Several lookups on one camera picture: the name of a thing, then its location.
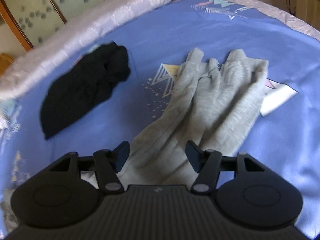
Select grey sweatpants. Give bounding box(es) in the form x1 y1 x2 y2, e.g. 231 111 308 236
118 49 269 186

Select frosted glass wardrobe door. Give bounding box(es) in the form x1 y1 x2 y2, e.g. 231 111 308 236
1 0 104 51

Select black folded garment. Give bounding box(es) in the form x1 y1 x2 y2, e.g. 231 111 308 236
40 42 131 140

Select pale pink quilt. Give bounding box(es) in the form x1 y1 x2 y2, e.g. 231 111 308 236
1 0 319 100

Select blue patterned bed sheet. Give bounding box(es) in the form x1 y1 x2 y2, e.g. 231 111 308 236
1 0 319 238

